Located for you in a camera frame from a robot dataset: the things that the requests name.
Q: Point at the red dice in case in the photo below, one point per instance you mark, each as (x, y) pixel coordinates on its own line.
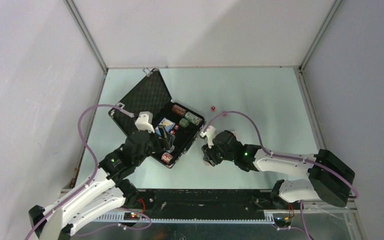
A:
(174, 129)

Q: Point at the black aluminium poker case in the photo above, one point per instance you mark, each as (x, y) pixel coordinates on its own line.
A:
(151, 94)

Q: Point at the brown chip stack in case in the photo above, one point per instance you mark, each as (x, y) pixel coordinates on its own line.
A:
(178, 110)

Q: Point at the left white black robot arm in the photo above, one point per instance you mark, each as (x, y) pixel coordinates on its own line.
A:
(107, 188)

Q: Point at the red chip stack in case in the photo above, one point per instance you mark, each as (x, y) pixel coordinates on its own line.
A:
(166, 157)

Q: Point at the green chip stack in case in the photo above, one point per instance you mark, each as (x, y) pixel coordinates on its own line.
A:
(184, 123)

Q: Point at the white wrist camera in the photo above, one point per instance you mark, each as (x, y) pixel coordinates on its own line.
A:
(209, 134)
(144, 122)

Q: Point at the green white chip stack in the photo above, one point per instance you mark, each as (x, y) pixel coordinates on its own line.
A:
(193, 118)

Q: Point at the blue playing card deck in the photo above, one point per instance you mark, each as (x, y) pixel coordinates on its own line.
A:
(166, 124)

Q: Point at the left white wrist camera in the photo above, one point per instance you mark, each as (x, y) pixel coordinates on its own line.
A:
(144, 122)

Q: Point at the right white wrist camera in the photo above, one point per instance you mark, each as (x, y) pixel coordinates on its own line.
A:
(209, 134)

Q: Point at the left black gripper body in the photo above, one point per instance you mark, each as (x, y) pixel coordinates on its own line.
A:
(150, 149)

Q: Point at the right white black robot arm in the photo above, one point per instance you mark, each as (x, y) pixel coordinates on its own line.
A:
(321, 176)

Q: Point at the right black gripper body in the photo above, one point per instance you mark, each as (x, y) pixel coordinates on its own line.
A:
(214, 154)

